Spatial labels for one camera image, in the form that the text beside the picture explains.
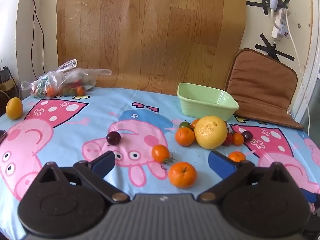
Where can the brown seat cushion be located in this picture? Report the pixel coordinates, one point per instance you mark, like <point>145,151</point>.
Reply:
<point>262,90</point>

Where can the light green plastic basin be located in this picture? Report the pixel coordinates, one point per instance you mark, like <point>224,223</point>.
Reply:
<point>200,107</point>

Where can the wood pattern vinyl sheet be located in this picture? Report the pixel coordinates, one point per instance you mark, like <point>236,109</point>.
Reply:
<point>150,35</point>

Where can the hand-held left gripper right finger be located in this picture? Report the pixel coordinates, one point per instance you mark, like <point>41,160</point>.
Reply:
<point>220,162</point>

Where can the large yellow grapefruit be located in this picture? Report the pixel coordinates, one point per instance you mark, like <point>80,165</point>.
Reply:
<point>210,132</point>

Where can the dark phone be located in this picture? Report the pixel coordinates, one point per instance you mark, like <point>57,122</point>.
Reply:
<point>2,135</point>

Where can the white power strip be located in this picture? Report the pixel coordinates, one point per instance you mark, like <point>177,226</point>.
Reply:
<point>281,23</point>

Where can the orange cherry tomato with stem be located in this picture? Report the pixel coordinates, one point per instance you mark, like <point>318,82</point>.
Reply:
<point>160,153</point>

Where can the green and red cherry tomato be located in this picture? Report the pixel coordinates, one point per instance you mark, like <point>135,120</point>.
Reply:
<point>185,124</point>

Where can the black tape cross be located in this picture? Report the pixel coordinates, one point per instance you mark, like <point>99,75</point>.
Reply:
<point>261,3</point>
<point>271,50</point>

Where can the dark red cherry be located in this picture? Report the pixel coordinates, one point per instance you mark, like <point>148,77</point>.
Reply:
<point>113,138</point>
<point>247,135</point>

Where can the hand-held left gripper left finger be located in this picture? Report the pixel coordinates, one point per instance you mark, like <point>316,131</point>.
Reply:
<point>104,163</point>

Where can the mandarin orange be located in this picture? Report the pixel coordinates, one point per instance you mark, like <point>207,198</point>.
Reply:
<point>182,175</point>
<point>184,136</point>
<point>236,156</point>

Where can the yellow mango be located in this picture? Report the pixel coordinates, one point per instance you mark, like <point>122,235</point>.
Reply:
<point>14,108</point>

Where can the cartoon pig printed blanket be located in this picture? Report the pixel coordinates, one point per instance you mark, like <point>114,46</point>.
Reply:
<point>75,130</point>

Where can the black power adapter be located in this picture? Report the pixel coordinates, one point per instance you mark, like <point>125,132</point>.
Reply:
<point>4,75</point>

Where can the clear plastic bag of tomatoes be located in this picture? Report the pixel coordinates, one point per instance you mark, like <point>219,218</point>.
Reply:
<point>62,82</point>

